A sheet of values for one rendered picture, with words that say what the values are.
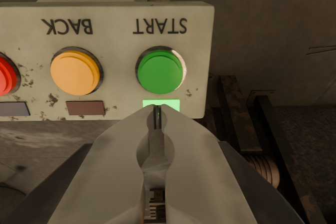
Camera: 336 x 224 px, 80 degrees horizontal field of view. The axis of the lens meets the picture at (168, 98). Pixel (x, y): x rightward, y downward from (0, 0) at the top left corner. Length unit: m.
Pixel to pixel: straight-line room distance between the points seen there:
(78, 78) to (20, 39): 0.06
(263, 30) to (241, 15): 0.13
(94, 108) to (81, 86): 0.03
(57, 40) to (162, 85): 0.10
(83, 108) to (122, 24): 0.09
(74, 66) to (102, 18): 0.05
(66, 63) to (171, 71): 0.09
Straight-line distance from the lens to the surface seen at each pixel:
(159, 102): 0.20
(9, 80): 0.23
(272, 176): 0.79
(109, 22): 0.18
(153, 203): 2.48
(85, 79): 0.19
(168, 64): 0.17
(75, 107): 0.22
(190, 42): 0.18
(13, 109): 0.25
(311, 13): 1.00
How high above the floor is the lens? 0.74
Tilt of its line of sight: 41 degrees down
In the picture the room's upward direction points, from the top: 178 degrees clockwise
